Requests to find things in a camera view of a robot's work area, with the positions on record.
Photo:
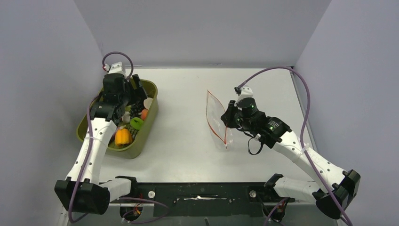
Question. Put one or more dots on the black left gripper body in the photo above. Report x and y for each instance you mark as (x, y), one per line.
(131, 96)

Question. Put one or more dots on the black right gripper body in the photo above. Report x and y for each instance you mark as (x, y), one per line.
(239, 122)

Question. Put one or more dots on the black grape bunch toy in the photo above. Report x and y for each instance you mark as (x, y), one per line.
(136, 109)

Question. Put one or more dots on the clear zip bag orange zipper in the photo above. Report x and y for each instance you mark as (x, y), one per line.
(221, 135)

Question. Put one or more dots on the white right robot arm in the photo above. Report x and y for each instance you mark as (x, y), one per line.
(331, 188)

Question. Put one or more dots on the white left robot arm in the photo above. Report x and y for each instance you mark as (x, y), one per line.
(81, 191)

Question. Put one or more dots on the orange round fruit toy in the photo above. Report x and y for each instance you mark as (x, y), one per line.
(144, 114)

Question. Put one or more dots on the white mushroom toy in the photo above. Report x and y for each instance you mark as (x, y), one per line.
(126, 117)

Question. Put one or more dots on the olive green plastic bin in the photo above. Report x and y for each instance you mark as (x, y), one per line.
(146, 124)

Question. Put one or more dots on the orange bell pepper toy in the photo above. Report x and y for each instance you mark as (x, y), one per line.
(123, 137)

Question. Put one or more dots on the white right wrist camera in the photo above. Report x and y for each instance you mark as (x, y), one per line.
(243, 92)

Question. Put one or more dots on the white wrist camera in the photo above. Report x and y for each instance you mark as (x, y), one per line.
(115, 68)
(243, 92)

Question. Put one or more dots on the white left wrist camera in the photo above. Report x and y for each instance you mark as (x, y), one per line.
(115, 68)

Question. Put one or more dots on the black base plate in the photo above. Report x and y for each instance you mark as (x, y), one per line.
(208, 199)

